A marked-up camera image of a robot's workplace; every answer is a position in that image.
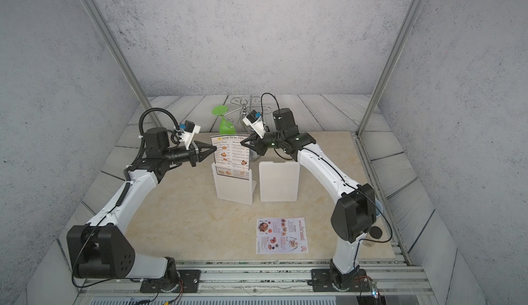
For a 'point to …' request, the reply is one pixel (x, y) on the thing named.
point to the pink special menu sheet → (284, 235)
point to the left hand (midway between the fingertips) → (216, 149)
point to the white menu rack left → (234, 189)
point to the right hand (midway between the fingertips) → (244, 141)
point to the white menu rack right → (279, 181)
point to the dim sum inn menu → (232, 158)
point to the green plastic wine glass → (227, 125)
